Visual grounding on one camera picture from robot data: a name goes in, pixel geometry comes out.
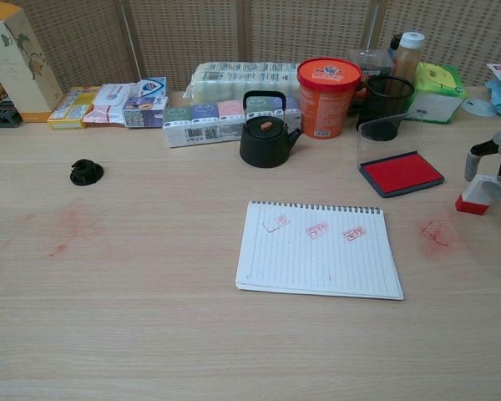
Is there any brown bottle white cap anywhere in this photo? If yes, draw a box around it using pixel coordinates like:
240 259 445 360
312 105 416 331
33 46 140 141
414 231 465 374
387 31 426 97

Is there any red ink pad clear lid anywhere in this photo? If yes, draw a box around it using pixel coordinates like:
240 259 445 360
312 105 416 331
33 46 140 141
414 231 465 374
356 113 446 198

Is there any small red stamp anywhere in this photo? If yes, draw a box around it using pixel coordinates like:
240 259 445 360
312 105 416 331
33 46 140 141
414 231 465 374
454 174 500 216

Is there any green tissue pack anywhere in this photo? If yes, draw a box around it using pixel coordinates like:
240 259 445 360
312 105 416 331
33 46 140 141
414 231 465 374
403 61 468 125

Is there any flat yellow box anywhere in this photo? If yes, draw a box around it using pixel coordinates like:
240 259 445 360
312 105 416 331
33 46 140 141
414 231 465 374
47 86 103 130

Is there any pink wet wipes pack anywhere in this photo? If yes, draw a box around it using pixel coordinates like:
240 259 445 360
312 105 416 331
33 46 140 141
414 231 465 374
82 83 141 128

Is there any black teapot with handle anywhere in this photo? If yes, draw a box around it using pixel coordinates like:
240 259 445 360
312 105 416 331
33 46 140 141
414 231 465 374
239 90 304 170

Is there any woven folding screen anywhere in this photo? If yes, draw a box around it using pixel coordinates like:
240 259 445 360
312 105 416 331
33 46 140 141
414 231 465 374
0 0 501 94

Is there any tall beige gift box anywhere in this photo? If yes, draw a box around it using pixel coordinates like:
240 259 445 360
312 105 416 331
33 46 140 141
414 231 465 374
0 0 64 124

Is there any black plastic rack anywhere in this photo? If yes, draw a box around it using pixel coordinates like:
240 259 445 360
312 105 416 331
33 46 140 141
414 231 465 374
0 99 24 134

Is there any large clear tissue bundle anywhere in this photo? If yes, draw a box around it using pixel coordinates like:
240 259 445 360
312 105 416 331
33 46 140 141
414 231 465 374
182 61 301 105

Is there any orange lidded tub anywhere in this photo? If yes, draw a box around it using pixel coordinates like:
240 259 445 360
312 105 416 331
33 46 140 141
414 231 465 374
296 57 363 140

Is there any multicolour pocket tissue pack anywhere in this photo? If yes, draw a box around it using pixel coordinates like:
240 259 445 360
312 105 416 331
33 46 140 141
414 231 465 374
162 98 301 149

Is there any black mesh pen cup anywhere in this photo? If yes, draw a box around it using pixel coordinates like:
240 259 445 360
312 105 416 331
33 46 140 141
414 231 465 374
357 76 416 142

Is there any small black round cap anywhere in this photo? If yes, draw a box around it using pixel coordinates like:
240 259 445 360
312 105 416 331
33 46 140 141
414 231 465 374
69 158 106 187

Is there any blue and white box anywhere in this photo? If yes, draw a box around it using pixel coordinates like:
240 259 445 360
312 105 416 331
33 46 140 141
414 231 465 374
129 76 168 103

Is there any pale round disc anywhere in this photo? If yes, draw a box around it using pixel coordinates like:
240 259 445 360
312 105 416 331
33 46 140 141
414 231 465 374
461 98 497 117

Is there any small purple box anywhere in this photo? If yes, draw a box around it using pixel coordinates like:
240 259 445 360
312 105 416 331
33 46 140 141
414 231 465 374
121 96 170 129

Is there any white spiral notepad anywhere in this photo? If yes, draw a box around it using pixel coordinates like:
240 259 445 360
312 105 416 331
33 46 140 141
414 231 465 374
235 200 405 301

